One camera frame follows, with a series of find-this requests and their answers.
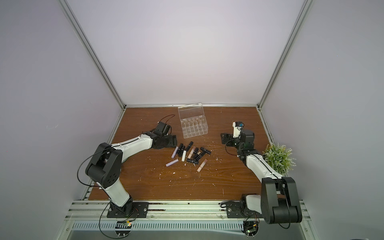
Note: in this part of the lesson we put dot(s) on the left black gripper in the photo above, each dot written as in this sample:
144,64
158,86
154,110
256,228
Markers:
172,142

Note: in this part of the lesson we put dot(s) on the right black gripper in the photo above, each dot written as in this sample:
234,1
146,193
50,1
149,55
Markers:
227,138

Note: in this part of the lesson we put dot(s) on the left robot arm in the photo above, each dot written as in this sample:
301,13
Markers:
105,165

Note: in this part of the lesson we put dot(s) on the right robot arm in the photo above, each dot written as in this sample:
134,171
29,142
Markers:
278,202

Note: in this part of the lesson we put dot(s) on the clear acrylic lipstick organizer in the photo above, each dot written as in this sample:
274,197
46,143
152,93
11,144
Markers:
193,120

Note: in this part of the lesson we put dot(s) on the black lipstick left pair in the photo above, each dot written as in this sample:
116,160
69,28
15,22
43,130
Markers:
179,148

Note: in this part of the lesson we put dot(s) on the black lipstick pair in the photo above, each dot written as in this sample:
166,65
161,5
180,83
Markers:
181,151
179,148

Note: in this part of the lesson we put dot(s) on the white lipstick tube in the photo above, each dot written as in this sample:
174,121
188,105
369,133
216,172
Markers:
184,155

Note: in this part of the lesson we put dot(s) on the black lipstick top middle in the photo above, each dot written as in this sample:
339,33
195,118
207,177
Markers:
189,146

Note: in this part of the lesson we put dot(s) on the pink lipstick tube upper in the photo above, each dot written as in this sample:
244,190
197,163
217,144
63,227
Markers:
191,152

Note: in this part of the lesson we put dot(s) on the pink lipstick tube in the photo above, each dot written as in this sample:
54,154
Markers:
202,166
191,152

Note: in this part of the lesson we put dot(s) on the black lipstick centre right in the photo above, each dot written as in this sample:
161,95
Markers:
199,156

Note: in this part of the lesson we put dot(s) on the pink lipstick tube lower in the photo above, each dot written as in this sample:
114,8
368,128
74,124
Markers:
202,166

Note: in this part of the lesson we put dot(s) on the green artificial plant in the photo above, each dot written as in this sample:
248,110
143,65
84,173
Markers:
279,157

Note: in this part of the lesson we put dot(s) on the left controller board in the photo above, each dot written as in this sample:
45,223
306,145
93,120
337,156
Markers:
123,229

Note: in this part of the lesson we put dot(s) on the controller board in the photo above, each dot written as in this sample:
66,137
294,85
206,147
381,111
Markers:
250,229
123,229

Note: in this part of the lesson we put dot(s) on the right controller board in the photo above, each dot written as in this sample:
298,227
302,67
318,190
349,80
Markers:
250,229

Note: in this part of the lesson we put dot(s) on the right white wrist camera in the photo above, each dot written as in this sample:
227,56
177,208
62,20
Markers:
237,126

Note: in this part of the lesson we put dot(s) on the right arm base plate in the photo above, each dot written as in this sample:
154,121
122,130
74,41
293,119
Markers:
237,209

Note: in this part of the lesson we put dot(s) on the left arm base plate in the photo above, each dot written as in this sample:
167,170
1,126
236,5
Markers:
129,210

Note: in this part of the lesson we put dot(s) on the aluminium front rail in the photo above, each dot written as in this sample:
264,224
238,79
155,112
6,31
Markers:
199,210

